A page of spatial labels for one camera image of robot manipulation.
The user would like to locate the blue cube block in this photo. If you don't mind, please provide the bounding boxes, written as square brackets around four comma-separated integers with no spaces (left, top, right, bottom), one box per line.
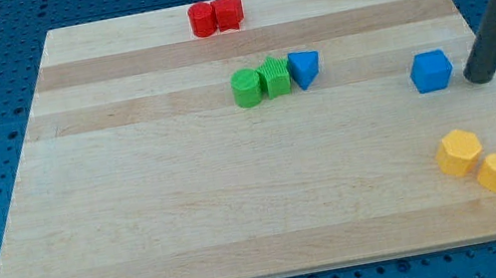
[410,49,453,94]

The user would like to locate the red cylinder block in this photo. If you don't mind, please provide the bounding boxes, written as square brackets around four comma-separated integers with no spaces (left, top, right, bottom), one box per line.
[187,1,217,38]

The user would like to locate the green cylinder block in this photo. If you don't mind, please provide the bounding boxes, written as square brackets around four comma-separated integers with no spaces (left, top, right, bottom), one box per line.
[230,68,262,109]

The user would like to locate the wooden board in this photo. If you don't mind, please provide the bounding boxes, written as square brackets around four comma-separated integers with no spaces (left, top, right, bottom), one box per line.
[0,0,496,278]

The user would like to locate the red star block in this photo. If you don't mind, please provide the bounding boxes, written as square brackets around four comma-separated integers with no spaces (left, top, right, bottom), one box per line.
[210,0,244,31]

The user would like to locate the blue triangle block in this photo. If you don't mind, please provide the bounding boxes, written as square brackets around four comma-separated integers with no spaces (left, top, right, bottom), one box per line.
[288,51,320,91]

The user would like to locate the yellow hexagon block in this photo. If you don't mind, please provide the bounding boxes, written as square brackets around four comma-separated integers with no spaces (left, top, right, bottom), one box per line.
[435,129,483,177]

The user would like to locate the green star block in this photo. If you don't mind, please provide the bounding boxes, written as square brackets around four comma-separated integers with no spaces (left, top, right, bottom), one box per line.
[257,57,291,100]

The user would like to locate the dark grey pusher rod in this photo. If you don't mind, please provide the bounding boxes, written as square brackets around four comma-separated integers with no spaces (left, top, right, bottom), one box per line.
[463,0,496,85]

